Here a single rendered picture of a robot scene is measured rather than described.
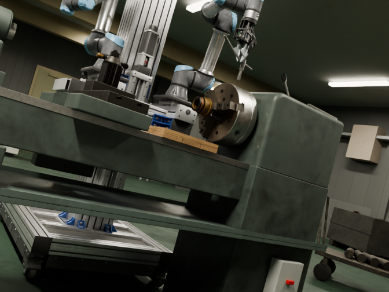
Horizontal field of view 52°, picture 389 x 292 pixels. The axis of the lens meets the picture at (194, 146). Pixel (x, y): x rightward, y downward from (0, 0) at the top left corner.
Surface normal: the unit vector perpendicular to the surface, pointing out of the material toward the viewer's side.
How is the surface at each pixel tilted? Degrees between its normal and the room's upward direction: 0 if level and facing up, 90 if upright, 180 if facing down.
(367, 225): 90
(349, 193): 90
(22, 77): 90
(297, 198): 90
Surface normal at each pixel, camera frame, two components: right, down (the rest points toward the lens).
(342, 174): -0.81, -0.25
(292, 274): 0.57, 0.12
